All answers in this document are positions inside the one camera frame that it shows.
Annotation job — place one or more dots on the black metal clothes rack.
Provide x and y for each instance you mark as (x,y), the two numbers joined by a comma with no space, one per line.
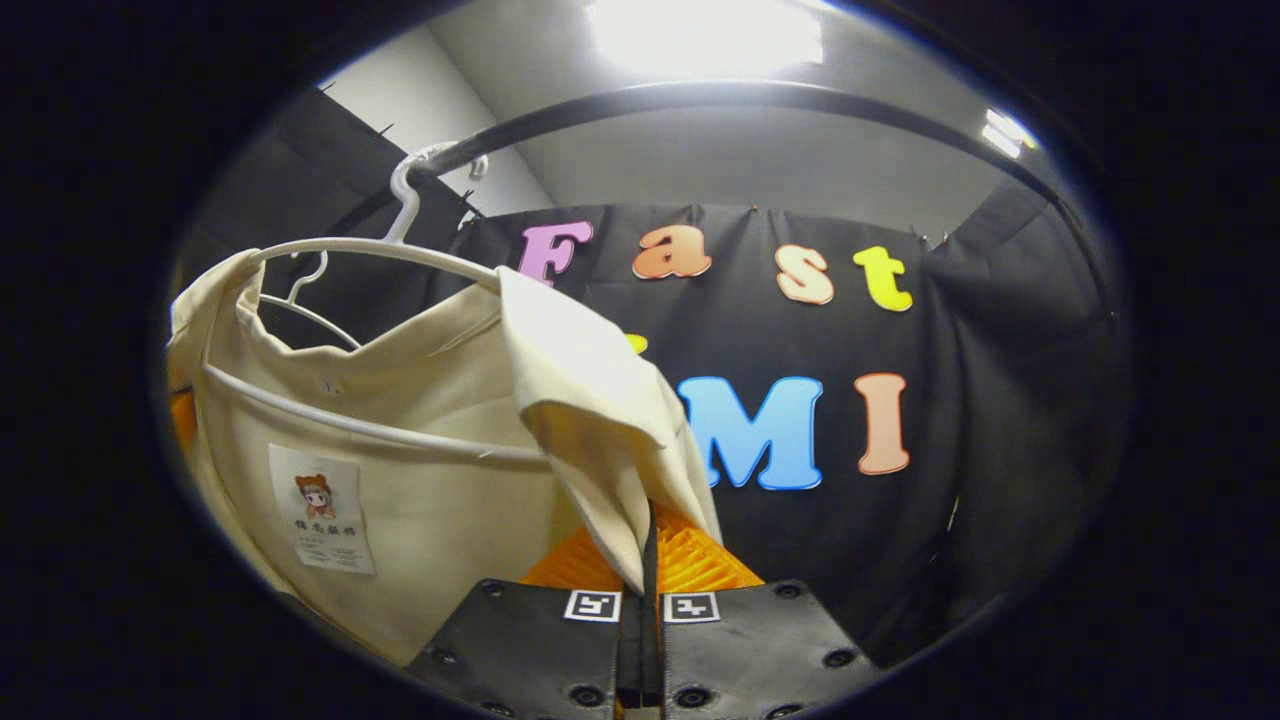
(750,92)

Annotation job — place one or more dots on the cream collared shirt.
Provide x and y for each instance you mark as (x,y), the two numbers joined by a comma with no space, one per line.
(440,520)

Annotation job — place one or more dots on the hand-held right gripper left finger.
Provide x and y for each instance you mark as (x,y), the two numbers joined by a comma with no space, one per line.
(540,650)

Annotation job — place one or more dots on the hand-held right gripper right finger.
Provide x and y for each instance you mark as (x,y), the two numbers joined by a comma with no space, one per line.
(760,650)

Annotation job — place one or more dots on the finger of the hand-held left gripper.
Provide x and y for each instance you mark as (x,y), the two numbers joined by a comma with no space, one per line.
(182,420)

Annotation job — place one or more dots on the large ceiling light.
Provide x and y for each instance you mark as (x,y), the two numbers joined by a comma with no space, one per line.
(700,35)

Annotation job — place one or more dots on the black backdrop cloth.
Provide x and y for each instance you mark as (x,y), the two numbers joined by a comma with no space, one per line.
(1000,400)

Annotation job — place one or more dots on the small ceiling light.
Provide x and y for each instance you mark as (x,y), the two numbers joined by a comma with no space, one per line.
(1005,130)

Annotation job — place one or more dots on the white plastic hanger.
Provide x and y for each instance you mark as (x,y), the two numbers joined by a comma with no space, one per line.
(310,314)
(380,246)

